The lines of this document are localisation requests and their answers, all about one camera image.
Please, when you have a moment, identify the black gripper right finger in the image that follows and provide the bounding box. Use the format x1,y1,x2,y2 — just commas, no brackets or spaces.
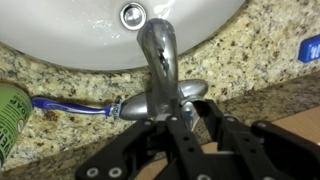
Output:
194,98,320,180

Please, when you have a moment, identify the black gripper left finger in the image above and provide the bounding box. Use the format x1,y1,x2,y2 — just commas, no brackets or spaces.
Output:
75,98,214,180

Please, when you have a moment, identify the chrome faucet lever handle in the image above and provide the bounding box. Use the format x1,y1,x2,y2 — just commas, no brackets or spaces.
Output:
181,96,202,132

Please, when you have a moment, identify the blue razor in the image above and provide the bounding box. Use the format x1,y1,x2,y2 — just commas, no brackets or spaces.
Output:
31,95,123,120

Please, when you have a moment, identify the chrome faucet spout and base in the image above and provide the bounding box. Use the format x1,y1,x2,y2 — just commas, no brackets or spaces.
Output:
119,17,210,122

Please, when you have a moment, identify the blue rectangular object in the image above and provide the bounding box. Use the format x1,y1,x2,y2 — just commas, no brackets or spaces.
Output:
297,34,320,64

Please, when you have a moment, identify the green can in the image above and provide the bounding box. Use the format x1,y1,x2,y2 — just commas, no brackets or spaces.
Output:
0,83,34,168

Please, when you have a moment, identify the white sink basin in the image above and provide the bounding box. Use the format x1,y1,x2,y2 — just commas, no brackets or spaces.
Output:
0,0,248,72

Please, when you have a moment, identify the chrome sink drain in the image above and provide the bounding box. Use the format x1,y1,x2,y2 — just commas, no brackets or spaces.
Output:
119,2,148,32

